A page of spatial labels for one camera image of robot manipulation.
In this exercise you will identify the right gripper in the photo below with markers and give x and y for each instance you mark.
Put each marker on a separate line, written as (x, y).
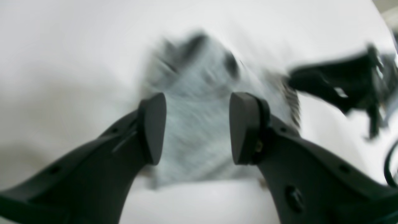
(354, 83)

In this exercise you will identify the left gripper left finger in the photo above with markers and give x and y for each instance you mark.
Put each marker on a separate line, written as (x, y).
(90, 184)

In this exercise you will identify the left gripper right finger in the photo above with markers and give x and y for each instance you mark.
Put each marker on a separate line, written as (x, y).
(308, 184)

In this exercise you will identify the grey T-shirt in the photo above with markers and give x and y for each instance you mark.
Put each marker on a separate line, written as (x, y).
(198, 74)

